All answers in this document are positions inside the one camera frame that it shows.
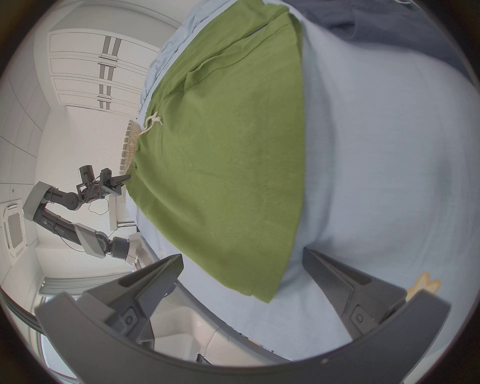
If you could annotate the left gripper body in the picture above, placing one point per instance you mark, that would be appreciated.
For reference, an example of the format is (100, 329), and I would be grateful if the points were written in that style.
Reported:
(107, 190)

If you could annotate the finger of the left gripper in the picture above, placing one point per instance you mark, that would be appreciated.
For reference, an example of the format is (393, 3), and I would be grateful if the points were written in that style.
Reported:
(120, 179)

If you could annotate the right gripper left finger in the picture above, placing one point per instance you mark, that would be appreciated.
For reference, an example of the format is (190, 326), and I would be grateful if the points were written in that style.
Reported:
(135, 300)

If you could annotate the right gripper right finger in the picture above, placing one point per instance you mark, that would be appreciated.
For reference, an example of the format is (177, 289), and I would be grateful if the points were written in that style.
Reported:
(348, 300)

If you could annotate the green shorts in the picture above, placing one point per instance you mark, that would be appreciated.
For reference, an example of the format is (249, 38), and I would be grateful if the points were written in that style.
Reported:
(225, 168)

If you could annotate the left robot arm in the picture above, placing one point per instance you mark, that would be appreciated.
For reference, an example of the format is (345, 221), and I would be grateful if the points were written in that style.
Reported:
(60, 195)

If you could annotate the round woven basket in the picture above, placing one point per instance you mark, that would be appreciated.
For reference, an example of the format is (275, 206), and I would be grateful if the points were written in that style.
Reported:
(129, 146)

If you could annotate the dark blue garment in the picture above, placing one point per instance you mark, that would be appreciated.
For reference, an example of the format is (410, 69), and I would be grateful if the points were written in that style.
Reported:
(375, 22)

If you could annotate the white ceiling air vent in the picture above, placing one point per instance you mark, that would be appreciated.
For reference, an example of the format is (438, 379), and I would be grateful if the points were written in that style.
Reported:
(15, 230)

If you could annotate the white wardrobe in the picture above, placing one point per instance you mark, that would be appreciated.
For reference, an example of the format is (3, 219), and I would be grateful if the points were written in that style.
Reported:
(75, 67)

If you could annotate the pale blue quilt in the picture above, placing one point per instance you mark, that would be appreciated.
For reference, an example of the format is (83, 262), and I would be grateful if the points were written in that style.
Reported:
(165, 60)

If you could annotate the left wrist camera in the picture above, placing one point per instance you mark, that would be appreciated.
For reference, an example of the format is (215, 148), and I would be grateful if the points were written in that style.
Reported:
(105, 176)

